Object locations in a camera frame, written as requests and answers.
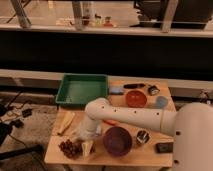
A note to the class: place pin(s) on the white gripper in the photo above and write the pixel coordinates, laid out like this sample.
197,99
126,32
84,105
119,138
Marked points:
86,147

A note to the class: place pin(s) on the dark red grape bunch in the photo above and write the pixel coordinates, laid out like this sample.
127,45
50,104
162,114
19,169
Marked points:
71,149

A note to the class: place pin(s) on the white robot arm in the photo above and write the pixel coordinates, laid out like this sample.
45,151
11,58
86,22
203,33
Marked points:
191,127

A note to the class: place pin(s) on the small metal cup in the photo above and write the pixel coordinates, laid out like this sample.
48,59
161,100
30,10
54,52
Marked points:
142,137

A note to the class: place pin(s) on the light blue cup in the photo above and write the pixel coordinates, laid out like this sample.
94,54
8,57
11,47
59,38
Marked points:
161,102

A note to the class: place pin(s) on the purple bowl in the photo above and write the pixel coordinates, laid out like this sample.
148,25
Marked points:
117,141

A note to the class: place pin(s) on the yellow banana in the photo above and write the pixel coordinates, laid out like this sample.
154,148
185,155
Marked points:
67,120

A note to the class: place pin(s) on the green plastic tray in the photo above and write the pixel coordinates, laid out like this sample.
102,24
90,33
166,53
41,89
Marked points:
76,90

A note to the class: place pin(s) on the orange bowl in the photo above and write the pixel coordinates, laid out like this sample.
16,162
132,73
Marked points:
136,99

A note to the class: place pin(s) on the black marker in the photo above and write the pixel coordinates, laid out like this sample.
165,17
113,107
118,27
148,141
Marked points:
134,86

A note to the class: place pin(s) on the black smartphone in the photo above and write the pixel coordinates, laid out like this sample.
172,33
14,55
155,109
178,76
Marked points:
164,147

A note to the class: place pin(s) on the orange handled tool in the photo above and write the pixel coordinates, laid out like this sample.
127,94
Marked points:
111,122

